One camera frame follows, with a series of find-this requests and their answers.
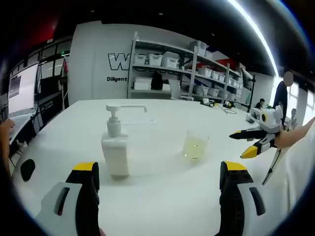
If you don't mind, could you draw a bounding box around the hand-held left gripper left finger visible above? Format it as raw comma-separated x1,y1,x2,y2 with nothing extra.
34,161,100,236

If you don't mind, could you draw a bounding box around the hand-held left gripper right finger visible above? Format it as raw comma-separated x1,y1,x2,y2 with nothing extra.
220,161,269,236

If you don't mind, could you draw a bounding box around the clear ribbed cup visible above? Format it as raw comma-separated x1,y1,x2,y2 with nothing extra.
183,130,210,160

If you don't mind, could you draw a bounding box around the white pump bottle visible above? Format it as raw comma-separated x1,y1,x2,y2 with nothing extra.
100,104,148,179

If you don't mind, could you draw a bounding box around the white device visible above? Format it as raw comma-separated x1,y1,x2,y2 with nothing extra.
246,108,261,123

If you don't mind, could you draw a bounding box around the black tripod stand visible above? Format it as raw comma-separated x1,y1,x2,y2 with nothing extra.
247,73,256,114

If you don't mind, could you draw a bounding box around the black oval object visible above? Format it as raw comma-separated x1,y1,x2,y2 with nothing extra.
20,159,36,182

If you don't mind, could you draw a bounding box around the ceiling light strip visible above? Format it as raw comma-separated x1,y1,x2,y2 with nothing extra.
228,0,280,74

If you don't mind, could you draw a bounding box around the white chair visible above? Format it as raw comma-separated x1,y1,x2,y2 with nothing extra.
168,79,195,101

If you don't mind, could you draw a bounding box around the grey metal shelf unit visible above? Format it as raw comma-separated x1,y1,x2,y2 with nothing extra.
127,39,247,101

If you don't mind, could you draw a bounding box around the black bag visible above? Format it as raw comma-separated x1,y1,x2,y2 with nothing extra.
150,72,163,90

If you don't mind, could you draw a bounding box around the row of white storage bins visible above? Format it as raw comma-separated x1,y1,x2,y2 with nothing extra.
132,40,243,98

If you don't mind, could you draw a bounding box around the white screen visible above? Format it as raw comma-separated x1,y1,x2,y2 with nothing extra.
8,62,39,118

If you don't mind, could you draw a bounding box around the black and white strap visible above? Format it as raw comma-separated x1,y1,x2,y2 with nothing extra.
261,147,284,185

